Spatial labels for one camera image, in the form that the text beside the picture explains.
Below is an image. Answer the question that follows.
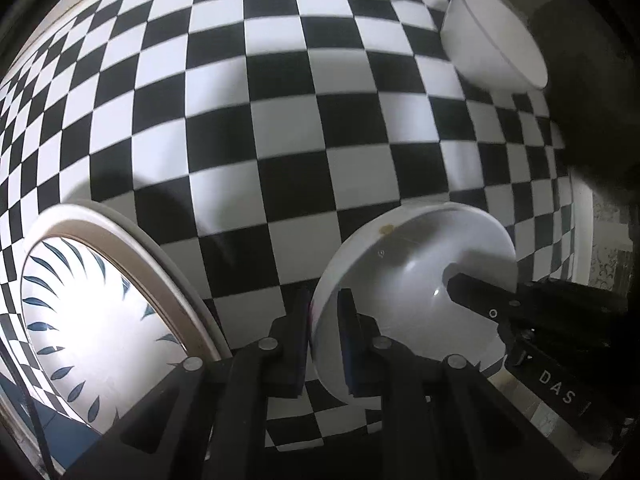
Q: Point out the plain white bowl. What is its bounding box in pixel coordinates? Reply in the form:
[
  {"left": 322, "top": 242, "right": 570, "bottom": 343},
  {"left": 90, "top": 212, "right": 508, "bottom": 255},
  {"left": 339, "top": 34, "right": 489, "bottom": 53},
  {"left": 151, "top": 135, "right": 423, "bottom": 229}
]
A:
[{"left": 310, "top": 203, "right": 518, "bottom": 410}]

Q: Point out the white plate blue leaf pattern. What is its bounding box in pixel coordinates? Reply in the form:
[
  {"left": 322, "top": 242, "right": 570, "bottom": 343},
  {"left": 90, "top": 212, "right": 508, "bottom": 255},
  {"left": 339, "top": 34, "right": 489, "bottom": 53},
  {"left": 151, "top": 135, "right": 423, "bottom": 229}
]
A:
[{"left": 18, "top": 200, "right": 231, "bottom": 434}]

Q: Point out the black white checkered mat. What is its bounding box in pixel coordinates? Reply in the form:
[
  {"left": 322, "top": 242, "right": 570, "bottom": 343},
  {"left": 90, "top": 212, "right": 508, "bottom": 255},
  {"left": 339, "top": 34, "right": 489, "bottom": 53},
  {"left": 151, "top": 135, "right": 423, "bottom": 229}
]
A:
[{"left": 1, "top": 0, "right": 574, "bottom": 422}]

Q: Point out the small white bowl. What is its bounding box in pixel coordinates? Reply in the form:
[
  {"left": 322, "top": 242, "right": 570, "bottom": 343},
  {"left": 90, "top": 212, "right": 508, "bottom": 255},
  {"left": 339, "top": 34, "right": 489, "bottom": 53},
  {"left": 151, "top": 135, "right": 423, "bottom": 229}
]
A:
[{"left": 440, "top": 0, "right": 549, "bottom": 93}]

